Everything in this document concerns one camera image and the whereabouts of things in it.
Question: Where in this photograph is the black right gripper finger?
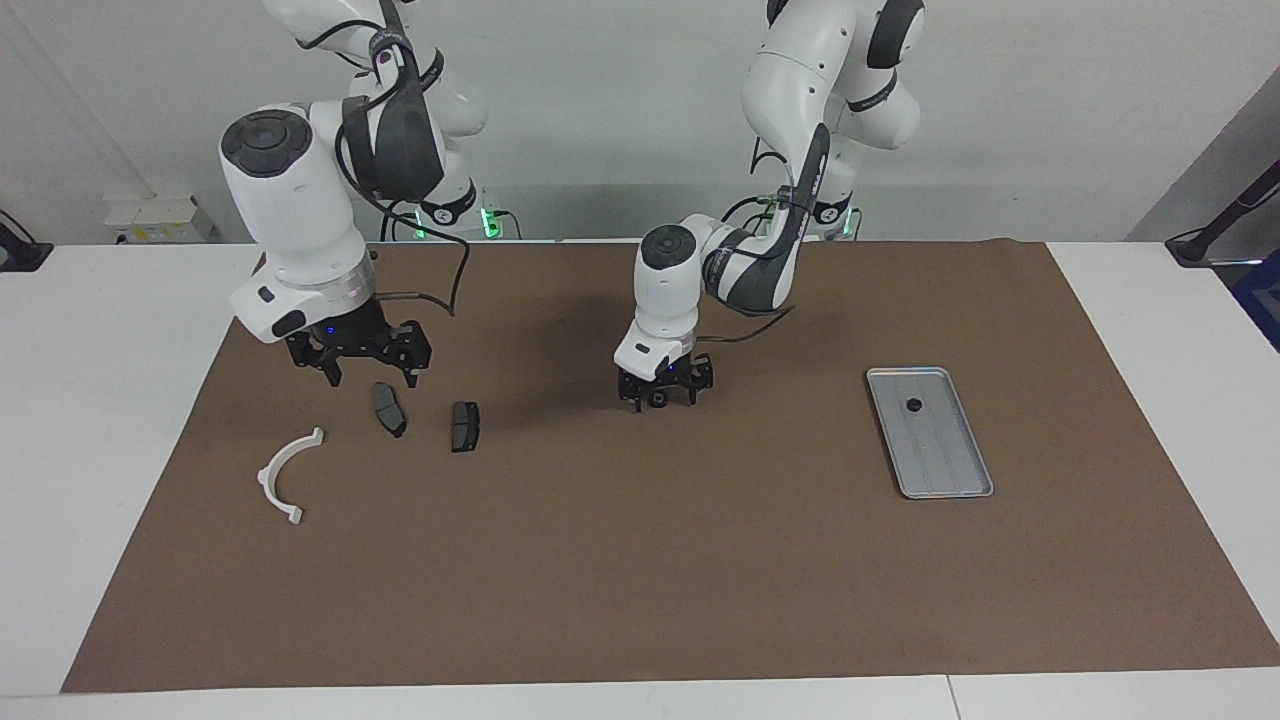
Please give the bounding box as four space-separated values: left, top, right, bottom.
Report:
284 334 346 390
386 319 434 390

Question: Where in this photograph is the silver metal tray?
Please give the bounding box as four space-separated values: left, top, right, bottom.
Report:
865 366 996 502

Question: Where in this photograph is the curved dark brake pad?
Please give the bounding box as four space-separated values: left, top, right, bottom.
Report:
370 381 409 440

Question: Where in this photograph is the rectangular dark brake pad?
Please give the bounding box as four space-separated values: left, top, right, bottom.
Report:
449 400 484 455

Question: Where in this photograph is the brown table mat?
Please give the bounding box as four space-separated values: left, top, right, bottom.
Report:
60 240 1280 695

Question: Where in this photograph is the white power strip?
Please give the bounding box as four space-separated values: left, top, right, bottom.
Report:
104 194 217 245

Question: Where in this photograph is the black stand with pole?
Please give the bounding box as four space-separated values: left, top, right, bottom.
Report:
1164 157 1280 267

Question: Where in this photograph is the blue box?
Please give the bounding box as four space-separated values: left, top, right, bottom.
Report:
1231 247 1280 354

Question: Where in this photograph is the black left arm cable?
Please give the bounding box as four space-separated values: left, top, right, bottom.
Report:
695 140 832 347

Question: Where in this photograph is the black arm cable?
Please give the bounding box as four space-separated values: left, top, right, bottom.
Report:
695 140 832 347
335 0 472 320

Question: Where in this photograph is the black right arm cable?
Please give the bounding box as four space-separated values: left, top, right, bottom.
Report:
335 0 472 320

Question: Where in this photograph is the black base cable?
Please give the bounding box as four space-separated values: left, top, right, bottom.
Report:
720 190 807 239
379 195 421 242

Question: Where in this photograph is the white curved plastic bracket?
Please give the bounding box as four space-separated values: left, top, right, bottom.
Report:
255 426 327 527

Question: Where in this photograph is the black clamp mount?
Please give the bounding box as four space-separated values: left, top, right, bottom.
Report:
0 209 54 274

